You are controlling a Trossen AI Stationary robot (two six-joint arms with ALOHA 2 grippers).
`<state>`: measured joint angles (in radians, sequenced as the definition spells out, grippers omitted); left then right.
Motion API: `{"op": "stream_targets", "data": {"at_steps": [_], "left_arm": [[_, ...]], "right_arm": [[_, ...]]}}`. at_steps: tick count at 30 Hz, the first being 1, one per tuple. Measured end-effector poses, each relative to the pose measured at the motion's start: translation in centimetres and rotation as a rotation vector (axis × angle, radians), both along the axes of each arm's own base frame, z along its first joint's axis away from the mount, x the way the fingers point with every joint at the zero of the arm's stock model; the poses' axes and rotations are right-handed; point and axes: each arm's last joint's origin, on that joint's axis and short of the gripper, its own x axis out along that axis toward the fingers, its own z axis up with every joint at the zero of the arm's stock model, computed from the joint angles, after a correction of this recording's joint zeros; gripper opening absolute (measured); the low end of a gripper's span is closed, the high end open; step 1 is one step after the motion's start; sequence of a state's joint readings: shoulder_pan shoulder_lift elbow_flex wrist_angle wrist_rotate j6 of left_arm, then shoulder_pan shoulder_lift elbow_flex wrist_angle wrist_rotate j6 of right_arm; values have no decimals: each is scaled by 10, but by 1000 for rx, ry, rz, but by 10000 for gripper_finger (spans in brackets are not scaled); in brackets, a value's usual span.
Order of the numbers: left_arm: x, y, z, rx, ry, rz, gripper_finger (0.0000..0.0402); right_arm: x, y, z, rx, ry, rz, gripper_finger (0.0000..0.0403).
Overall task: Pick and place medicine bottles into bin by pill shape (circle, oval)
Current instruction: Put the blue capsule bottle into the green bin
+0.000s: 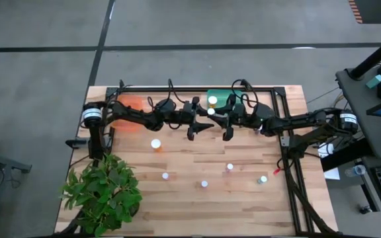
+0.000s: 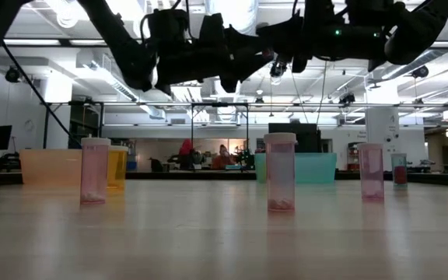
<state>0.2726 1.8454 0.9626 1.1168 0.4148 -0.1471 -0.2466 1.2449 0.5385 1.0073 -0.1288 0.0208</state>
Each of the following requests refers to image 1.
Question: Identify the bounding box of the translucent green plastic bin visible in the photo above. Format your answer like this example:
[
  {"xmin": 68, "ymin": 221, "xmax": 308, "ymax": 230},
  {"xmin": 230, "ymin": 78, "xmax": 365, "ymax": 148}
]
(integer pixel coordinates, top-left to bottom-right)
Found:
[{"xmin": 206, "ymin": 89, "xmax": 244, "ymax": 116}]

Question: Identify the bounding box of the translucent orange plastic bin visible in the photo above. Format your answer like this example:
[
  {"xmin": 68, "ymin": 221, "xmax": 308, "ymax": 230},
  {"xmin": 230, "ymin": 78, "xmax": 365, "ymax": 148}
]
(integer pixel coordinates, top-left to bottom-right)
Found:
[{"xmin": 112, "ymin": 94, "xmax": 144, "ymax": 134}]

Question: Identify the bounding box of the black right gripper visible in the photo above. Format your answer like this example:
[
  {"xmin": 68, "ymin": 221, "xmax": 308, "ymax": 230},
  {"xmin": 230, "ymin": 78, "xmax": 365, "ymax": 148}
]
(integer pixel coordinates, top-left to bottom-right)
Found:
[{"xmin": 214, "ymin": 95, "xmax": 246, "ymax": 141}]

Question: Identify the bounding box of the black left wrist camera cable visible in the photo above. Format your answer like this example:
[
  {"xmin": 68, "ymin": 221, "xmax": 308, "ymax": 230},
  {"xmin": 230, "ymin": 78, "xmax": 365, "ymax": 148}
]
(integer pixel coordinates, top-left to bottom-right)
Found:
[{"xmin": 146, "ymin": 78, "xmax": 187, "ymax": 112}]

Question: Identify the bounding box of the clear plastic water bottle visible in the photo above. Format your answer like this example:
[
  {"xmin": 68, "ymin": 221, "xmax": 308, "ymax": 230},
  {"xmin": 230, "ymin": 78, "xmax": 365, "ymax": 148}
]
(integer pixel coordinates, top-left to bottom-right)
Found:
[{"xmin": 344, "ymin": 164, "xmax": 366, "ymax": 178}]

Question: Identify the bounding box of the black stand pole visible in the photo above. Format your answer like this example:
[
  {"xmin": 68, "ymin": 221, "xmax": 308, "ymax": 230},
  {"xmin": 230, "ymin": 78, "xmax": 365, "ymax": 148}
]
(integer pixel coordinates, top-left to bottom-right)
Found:
[{"xmin": 348, "ymin": 29, "xmax": 381, "ymax": 81}]

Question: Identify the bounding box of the white paper sheet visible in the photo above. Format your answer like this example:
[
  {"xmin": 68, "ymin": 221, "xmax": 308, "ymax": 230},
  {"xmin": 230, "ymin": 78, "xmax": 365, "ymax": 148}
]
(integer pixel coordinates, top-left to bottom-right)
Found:
[{"xmin": 322, "ymin": 167, "xmax": 342, "ymax": 181}]

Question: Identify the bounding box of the dark grey operator desk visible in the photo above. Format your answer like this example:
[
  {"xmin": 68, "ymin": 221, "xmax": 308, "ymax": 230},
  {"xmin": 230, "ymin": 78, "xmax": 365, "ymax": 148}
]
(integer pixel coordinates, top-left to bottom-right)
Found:
[{"xmin": 335, "ymin": 64, "xmax": 381, "ymax": 159}]

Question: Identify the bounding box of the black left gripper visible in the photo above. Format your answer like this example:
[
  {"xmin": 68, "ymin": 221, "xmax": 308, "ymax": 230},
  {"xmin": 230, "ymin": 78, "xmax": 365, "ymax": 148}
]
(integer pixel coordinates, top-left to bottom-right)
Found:
[{"xmin": 181, "ymin": 97, "xmax": 215, "ymax": 141}]

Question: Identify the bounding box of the small teal box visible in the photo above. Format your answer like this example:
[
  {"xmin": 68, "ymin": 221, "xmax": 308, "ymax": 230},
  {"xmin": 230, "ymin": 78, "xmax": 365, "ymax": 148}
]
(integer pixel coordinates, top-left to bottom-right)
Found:
[{"xmin": 365, "ymin": 74, "xmax": 381, "ymax": 89}]

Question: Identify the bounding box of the green leafy potted plant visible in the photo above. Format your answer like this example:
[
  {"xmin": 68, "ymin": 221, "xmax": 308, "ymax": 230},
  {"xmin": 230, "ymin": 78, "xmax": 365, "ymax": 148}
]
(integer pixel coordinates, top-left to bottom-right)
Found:
[{"xmin": 60, "ymin": 152, "xmax": 144, "ymax": 238}]

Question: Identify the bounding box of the black mat with striped edges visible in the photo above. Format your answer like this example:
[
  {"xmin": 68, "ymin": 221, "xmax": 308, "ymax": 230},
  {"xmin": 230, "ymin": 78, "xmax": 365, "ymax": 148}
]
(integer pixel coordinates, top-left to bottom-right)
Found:
[{"xmin": 347, "ymin": 0, "xmax": 381, "ymax": 24}]

